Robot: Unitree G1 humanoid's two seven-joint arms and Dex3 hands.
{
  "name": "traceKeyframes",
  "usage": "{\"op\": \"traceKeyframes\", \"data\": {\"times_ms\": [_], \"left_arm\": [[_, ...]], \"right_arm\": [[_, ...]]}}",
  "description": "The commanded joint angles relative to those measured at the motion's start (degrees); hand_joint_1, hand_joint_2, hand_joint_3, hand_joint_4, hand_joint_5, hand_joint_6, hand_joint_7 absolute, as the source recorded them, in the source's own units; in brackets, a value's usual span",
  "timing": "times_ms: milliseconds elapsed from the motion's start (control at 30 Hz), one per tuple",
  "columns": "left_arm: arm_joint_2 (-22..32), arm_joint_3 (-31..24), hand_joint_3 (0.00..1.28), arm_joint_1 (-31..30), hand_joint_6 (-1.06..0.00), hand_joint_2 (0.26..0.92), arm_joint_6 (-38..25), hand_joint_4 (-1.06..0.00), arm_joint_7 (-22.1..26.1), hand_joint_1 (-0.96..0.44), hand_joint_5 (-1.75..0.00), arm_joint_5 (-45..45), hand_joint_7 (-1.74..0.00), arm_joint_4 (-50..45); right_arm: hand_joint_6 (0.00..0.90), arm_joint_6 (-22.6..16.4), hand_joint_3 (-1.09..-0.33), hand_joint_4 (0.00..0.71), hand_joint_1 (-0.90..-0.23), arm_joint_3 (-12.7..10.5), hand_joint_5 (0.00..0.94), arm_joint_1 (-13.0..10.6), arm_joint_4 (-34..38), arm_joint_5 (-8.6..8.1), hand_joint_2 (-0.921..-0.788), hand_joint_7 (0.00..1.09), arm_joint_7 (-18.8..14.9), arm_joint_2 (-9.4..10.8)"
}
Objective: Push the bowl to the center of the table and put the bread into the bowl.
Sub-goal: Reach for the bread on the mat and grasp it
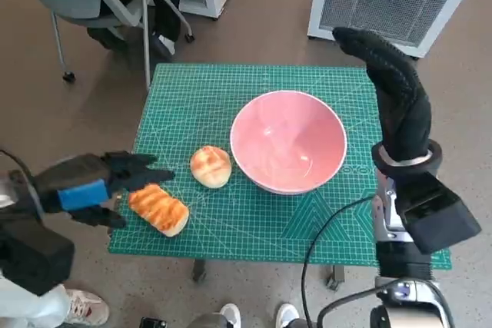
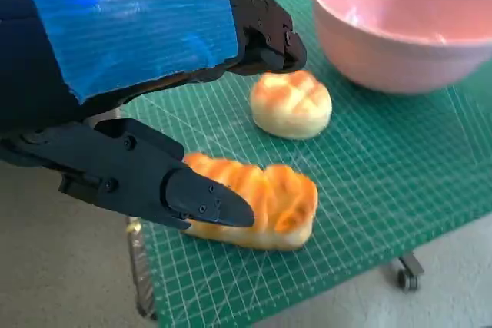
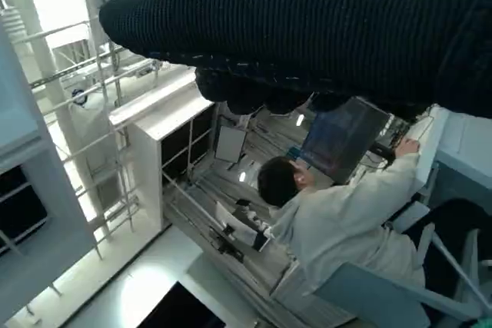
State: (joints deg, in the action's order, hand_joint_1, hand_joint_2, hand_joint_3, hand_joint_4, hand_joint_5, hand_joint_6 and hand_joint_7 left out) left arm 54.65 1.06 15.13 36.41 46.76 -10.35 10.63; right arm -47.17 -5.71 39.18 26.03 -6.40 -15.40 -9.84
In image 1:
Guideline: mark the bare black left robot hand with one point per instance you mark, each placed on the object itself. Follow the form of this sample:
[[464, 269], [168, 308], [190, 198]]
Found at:
[[80, 193]]

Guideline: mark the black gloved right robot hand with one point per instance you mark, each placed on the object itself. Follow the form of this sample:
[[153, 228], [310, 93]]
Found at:
[[403, 113]]

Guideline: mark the long striped toy bread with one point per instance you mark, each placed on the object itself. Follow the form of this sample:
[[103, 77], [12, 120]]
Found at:
[[161, 209]]

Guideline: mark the pink bowl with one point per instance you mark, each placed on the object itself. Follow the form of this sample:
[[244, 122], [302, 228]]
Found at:
[[288, 140]]

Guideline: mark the round toy bread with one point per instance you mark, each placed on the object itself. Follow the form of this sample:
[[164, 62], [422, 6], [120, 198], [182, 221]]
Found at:
[[210, 166]]

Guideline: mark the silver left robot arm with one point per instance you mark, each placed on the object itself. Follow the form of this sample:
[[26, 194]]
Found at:
[[17, 197]]

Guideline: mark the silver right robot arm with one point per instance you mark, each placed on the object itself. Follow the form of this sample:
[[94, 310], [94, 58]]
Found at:
[[388, 220]]

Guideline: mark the person in light trousers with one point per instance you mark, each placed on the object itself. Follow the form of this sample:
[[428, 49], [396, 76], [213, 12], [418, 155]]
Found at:
[[88, 305]]

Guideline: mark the table leg with caster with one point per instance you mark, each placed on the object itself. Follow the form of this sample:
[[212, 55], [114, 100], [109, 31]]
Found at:
[[199, 270], [335, 277]]

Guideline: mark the green cutting mat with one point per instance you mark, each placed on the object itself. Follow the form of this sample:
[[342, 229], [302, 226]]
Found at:
[[230, 228]]

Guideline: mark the white shoe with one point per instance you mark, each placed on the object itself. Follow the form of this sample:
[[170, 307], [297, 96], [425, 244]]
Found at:
[[230, 314], [288, 314]]

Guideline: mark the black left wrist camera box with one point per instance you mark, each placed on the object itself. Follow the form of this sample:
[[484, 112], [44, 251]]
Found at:
[[34, 255]]

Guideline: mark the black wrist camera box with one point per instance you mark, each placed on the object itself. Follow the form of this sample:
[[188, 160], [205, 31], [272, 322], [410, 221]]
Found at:
[[34, 255], [438, 216]]

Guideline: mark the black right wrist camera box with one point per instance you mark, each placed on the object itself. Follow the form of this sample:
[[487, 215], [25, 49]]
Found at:
[[438, 216]]

